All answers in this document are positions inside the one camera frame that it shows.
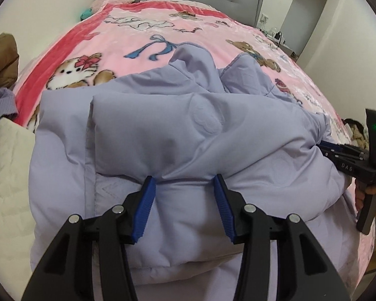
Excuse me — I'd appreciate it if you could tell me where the lavender puffer jacket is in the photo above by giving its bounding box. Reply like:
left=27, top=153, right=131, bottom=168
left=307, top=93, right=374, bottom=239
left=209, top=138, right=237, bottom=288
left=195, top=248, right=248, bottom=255
left=29, top=43, right=370, bottom=300

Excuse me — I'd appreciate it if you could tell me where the grey bedside table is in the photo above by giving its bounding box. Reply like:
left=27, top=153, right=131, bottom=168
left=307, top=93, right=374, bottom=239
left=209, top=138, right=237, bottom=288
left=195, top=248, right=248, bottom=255
left=266, top=35, right=299, bottom=62

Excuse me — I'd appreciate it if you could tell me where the cream quilted bedspread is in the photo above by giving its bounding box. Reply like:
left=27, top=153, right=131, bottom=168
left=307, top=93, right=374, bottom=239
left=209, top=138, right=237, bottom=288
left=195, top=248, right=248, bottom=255
left=0, top=118, right=35, bottom=300

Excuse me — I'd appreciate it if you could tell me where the brown puffer coat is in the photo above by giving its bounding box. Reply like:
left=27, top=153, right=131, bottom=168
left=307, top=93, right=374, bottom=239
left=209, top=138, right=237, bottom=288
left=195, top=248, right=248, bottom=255
left=0, top=33, right=19, bottom=88

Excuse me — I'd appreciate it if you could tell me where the dark clothes pile on chair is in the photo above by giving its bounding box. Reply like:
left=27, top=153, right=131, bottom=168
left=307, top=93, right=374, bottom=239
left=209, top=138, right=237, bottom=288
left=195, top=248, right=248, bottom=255
left=342, top=118, right=369, bottom=149

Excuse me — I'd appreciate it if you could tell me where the teal plush toy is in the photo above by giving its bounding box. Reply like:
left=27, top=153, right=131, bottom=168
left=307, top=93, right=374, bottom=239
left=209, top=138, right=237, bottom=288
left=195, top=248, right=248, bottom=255
left=80, top=8, right=93, bottom=21

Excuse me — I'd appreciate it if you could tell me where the lavender knitted sweater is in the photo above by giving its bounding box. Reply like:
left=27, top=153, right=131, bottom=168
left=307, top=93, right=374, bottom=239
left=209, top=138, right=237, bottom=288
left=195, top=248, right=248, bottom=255
left=0, top=88, right=18, bottom=120

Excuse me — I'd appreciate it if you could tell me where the pink plush pillow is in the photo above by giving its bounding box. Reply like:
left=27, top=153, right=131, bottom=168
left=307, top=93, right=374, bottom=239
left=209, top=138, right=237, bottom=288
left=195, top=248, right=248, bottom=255
left=89, top=0, right=139, bottom=13

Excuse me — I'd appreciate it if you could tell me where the pink cartoon fleece blanket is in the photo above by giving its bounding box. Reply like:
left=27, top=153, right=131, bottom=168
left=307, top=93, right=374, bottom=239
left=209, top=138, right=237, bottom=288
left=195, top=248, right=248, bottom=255
left=14, top=0, right=350, bottom=143

